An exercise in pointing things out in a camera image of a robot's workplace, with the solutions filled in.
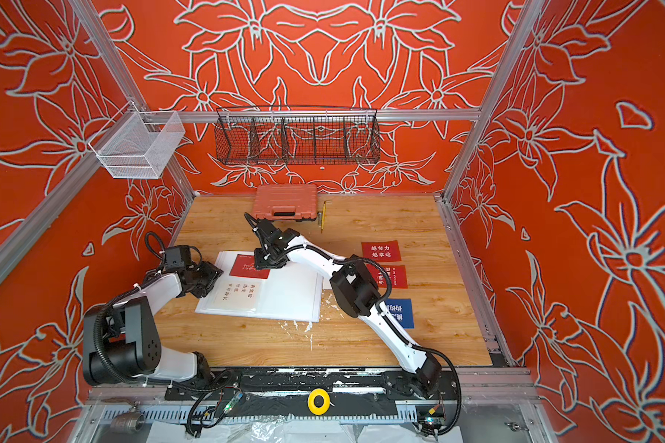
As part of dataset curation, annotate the red card white script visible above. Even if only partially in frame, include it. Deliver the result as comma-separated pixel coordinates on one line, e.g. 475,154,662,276
229,254,270,280

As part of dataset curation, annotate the white card red chinese text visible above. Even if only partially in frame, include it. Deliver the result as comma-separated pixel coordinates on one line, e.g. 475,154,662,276
211,277,264,310

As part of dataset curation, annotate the white photo album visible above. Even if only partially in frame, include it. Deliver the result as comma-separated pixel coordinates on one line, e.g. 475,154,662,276
195,251,323,323

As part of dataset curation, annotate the red card top row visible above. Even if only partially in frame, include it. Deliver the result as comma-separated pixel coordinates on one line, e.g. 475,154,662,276
361,240,402,263

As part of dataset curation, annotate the red card row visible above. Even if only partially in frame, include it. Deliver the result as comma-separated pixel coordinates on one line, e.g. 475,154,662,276
367,264,408,289
361,240,402,263

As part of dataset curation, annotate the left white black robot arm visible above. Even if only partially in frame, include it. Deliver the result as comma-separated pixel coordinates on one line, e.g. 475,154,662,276
82,232,223,392

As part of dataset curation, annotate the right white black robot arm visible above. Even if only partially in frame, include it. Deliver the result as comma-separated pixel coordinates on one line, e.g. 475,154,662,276
244,212,462,401

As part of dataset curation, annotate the red plastic tool case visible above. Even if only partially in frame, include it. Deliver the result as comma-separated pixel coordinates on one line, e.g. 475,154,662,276
251,184,318,221

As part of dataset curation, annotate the red card middle row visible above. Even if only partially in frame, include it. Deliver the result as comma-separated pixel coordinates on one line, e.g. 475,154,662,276
367,264,408,289

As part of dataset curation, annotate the blue card white text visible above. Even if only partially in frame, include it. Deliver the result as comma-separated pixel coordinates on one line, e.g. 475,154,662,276
386,298,415,330

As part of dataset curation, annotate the white mesh basket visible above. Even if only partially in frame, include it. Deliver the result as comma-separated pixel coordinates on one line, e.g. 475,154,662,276
92,112,185,179

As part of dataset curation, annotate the yellow tape roll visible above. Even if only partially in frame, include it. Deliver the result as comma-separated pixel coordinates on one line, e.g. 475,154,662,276
307,388,332,416

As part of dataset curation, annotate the yellow handled hex key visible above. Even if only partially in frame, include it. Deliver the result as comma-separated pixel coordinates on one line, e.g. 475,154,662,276
319,200,329,233

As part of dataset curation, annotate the black wire basket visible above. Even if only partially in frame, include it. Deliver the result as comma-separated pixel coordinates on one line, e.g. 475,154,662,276
214,106,382,165

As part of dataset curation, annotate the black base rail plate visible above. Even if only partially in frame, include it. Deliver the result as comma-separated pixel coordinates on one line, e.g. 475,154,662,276
194,367,463,428

